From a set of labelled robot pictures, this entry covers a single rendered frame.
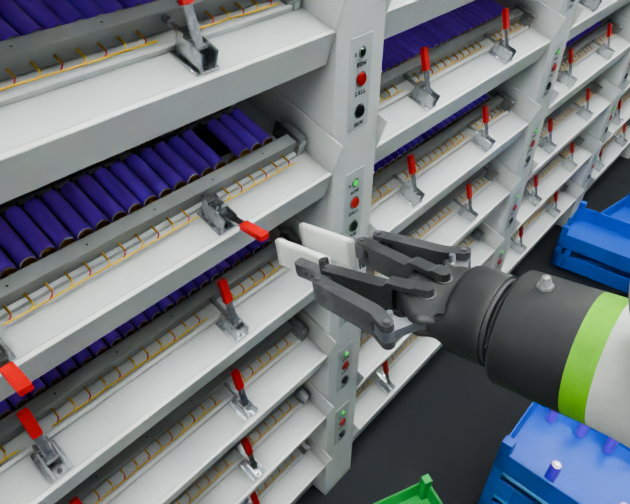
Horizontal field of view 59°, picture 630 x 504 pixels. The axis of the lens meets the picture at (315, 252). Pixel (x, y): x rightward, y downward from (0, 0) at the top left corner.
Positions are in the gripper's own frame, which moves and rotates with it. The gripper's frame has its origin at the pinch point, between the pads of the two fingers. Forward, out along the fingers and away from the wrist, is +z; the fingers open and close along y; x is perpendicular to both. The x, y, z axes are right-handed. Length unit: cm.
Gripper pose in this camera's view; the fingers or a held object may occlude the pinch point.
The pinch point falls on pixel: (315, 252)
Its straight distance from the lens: 55.4
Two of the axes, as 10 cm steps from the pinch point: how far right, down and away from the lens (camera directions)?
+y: 6.7, -4.7, 5.8
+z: -7.3, -2.8, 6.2
